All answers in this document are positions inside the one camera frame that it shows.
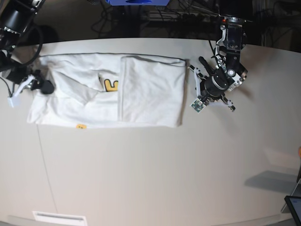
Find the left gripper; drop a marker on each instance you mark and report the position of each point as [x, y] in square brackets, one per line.
[209, 91]

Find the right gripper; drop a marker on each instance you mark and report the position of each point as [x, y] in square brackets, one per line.
[44, 86]

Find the white printed T-shirt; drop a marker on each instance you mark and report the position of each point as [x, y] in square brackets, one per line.
[95, 90]

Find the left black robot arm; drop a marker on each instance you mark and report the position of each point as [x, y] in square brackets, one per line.
[228, 73]

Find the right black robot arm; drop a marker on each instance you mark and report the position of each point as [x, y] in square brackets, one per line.
[16, 20]

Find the black power strip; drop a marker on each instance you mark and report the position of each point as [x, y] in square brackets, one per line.
[156, 16]

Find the blue box at top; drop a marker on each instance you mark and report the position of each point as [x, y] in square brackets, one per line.
[137, 2]

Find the orange object at edge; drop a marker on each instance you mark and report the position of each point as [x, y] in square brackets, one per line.
[299, 152]

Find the black tablet screen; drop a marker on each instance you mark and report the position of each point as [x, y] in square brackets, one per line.
[294, 206]

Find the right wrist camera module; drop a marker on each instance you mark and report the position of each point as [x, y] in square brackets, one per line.
[13, 101]

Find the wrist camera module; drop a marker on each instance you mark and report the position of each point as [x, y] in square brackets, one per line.
[13, 101]
[198, 105]

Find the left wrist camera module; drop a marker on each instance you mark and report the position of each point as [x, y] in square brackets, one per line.
[198, 105]

